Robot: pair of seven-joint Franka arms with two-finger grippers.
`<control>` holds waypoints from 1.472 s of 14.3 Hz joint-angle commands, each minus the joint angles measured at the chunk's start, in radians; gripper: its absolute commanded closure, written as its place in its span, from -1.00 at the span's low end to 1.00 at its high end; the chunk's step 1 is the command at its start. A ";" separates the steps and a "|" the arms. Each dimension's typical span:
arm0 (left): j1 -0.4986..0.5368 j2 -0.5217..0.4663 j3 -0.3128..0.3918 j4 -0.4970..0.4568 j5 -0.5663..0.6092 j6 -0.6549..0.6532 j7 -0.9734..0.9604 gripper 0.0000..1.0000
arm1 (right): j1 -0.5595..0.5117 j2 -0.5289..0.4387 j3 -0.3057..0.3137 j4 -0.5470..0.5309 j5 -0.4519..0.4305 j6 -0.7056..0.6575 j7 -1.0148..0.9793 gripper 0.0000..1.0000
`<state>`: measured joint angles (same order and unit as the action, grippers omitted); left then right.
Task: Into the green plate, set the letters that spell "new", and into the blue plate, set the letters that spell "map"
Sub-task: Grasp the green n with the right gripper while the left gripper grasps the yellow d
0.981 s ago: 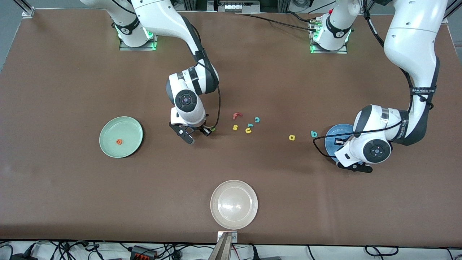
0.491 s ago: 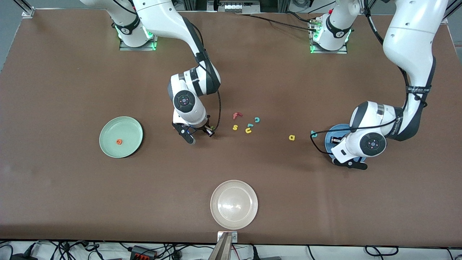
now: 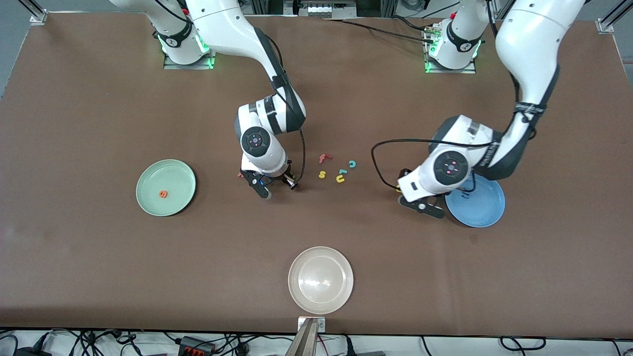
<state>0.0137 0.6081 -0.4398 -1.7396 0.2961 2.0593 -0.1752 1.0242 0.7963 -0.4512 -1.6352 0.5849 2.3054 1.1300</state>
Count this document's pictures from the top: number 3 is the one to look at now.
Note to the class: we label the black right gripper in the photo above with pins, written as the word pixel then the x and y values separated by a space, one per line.
pixel 280 178

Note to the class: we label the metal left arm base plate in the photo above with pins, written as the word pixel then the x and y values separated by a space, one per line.
pixel 470 70

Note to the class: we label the white connector box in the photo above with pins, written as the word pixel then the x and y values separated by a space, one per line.
pixel 321 9

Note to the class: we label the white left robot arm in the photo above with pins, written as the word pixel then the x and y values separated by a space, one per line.
pixel 534 44

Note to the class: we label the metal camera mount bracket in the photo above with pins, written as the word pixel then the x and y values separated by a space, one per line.
pixel 309 341

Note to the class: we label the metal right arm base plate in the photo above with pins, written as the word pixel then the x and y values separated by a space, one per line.
pixel 170 66

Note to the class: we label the black red power strip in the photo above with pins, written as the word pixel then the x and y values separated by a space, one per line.
pixel 195 346

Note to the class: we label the blue plate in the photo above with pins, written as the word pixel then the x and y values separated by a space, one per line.
pixel 482 210

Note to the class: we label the green plate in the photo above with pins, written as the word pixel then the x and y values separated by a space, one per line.
pixel 173 202

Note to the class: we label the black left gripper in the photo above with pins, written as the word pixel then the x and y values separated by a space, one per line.
pixel 401 172

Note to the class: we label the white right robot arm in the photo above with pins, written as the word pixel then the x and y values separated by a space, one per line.
pixel 222 24

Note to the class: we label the beige plate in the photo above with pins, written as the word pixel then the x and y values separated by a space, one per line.
pixel 320 279

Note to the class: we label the red foam letter f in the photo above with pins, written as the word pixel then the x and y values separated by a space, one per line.
pixel 324 158

